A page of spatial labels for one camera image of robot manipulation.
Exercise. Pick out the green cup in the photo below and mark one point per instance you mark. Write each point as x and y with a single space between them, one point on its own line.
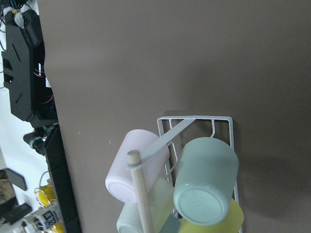
205 180

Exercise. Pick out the pink cup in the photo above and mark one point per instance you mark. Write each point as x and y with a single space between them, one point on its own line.
119 180

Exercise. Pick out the cream cup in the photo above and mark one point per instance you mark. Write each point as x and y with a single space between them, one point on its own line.
160 199

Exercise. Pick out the yellow cup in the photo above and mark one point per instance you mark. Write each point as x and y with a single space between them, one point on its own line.
232 223

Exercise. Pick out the white wire cup rack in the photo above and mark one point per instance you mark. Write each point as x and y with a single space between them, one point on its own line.
170 127

